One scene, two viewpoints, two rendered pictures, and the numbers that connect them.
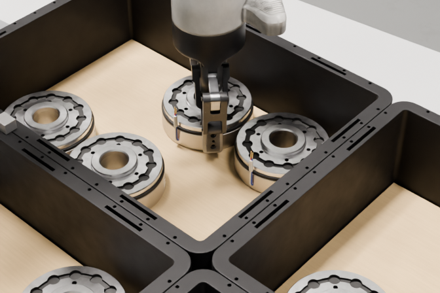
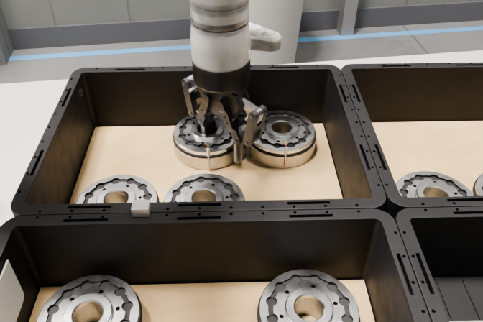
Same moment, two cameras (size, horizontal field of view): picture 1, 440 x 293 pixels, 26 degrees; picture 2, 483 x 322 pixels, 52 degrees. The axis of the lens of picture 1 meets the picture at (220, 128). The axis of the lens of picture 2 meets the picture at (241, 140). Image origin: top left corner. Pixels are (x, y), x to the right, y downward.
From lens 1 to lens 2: 0.58 m
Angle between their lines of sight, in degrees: 33
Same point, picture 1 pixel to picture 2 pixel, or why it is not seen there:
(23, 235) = (187, 292)
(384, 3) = not seen: hidden behind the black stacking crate
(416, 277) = (417, 161)
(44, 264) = (227, 301)
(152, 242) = (351, 217)
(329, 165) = (364, 114)
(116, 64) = (104, 146)
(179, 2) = (216, 49)
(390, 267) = (400, 163)
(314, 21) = not seen: hidden behind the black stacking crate
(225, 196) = (276, 182)
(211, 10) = (242, 44)
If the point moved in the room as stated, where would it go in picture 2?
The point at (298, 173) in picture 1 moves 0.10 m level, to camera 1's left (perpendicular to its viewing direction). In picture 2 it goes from (358, 127) to (305, 163)
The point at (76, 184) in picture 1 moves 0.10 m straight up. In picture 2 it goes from (249, 215) to (250, 139)
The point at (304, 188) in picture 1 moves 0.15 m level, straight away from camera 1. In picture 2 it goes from (372, 133) to (292, 81)
